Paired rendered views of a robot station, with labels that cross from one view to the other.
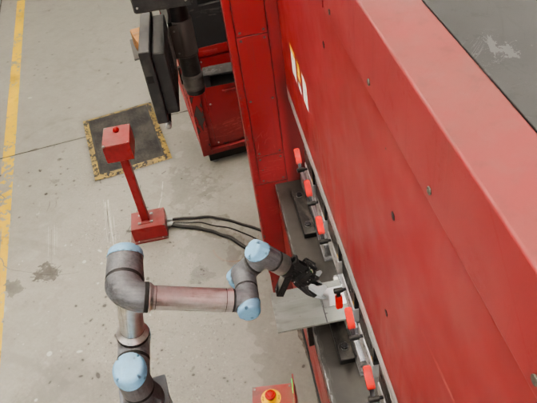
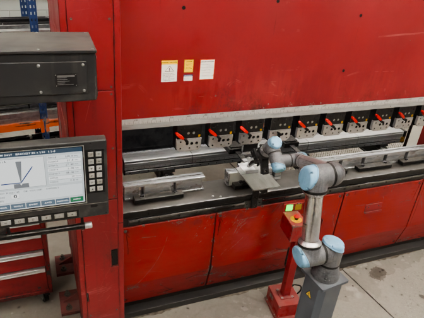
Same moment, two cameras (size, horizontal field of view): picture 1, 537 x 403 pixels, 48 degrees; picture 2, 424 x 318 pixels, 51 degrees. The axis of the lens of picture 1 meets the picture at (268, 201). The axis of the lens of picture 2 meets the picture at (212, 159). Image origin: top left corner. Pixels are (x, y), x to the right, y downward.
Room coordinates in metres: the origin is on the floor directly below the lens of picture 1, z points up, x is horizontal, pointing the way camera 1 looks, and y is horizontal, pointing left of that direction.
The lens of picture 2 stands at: (2.49, 2.01, 2.41)
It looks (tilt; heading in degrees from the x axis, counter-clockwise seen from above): 29 degrees down; 249
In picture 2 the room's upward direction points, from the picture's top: 6 degrees clockwise
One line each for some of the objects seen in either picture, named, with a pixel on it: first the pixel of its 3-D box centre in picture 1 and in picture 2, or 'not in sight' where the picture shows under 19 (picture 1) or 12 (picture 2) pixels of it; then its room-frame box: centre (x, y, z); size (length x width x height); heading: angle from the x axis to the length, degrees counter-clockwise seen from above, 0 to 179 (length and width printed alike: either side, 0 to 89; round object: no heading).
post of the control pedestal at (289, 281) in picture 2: not in sight; (291, 264); (1.10, 0.10, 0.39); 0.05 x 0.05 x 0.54; 87
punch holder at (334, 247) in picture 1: (344, 242); (248, 129); (1.39, -0.23, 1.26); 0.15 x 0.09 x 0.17; 3
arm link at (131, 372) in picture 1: (133, 375); (330, 250); (1.23, 0.57, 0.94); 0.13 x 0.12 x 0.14; 2
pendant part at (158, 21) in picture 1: (161, 63); (48, 177); (2.55, 0.39, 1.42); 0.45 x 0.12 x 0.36; 2
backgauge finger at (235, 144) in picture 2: not in sight; (238, 151); (1.37, -0.39, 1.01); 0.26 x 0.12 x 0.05; 93
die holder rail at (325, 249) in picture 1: (318, 212); (164, 185); (1.92, -0.21, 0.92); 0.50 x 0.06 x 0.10; 3
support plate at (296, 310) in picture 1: (309, 305); (257, 176); (1.36, -0.09, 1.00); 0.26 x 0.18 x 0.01; 93
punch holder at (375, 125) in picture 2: not in sight; (378, 117); (0.40, -0.28, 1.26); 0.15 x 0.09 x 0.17; 3
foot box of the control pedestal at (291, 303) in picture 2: not in sight; (284, 303); (1.10, 0.13, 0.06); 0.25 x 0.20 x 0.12; 87
